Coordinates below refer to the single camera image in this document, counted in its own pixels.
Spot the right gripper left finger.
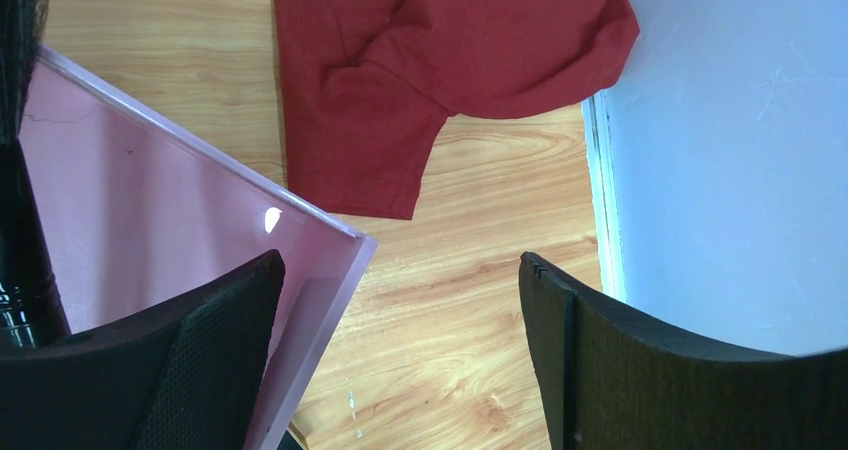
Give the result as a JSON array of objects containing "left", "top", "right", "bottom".
[{"left": 1, "top": 250, "right": 285, "bottom": 450}]

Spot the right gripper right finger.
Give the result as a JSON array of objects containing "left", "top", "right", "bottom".
[{"left": 518, "top": 252, "right": 847, "bottom": 449}]

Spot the red cloth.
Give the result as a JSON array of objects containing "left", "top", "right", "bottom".
[{"left": 273, "top": 0, "right": 640, "bottom": 219}]

